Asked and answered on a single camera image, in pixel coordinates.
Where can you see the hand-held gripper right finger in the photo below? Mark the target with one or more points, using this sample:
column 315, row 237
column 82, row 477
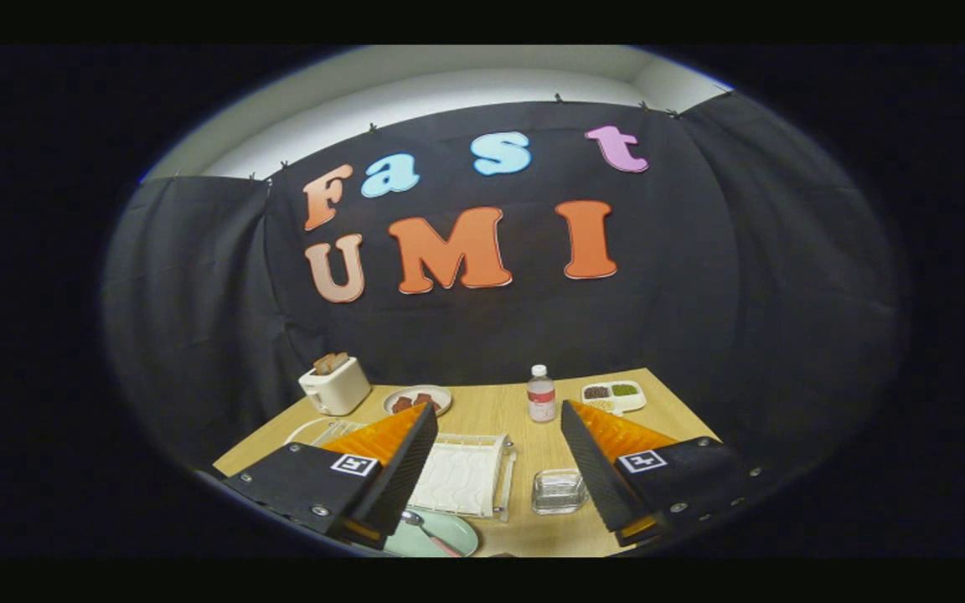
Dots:
column 604, row 481

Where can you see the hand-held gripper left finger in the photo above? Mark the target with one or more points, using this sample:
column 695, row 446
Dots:
column 403, row 477

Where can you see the light green plate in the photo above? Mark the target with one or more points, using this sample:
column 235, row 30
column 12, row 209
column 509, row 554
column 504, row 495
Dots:
column 457, row 532

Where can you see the white cookie plate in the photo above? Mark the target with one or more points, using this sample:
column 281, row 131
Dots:
column 441, row 394

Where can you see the brown cookie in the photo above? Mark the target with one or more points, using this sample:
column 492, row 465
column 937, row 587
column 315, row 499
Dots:
column 403, row 404
column 425, row 399

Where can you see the white divided tray of beans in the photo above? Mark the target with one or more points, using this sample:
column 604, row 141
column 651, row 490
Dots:
column 629, row 400

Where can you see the clear plastic water bottle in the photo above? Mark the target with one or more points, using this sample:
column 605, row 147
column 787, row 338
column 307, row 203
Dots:
column 541, row 402

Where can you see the cream toaster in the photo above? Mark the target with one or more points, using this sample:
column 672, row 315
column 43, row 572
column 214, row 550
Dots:
column 340, row 389

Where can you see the brown toast slice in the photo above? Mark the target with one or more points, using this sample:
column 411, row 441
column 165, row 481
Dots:
column 330, row 363

